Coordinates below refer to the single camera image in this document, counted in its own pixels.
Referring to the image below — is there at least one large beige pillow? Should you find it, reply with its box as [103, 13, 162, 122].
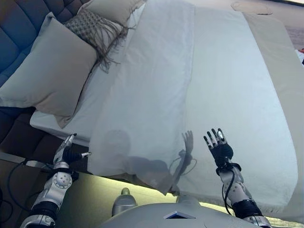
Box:
[0, 11, 99, 129]

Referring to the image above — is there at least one wooden nightstand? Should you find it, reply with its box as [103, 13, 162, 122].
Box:
[0, 152, 57, 228]

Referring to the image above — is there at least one beige woven bedspread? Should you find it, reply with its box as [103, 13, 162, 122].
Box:
[242, 11, 304, 148]

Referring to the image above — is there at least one silver left robot leg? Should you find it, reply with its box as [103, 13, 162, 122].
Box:
[111, 187, 137, 217]

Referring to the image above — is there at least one white duvet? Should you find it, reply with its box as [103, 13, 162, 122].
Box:
[87, 0, 197, 193]

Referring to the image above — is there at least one woven fringed grey cushion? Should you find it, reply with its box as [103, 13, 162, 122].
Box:
[64, 9, 129, 72]

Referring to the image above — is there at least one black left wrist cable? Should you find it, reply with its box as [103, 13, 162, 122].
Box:
[8, 160, 55, 188]

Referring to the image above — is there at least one silver right robot leg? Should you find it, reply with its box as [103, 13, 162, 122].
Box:
[177, 193, 200, 207]

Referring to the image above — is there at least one silver robot leg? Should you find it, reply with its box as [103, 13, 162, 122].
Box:
[177, 193, 200, 207]
[111, 187, 137, 217]

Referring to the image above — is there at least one grey robot torso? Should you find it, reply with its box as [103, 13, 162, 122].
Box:
[99, 194, 257, 228]

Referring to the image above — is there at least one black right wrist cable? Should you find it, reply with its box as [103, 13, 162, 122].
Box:
[221, 170, 236, 216]

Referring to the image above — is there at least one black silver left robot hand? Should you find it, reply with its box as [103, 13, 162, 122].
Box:
[52, 133, 92, 167]

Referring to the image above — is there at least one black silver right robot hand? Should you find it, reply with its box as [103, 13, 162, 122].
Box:
[203, 128, 234, 168]

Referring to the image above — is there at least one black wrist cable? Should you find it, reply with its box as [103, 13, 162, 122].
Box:
[8, 160, 55, 188]
[221, 170, 236, 216]

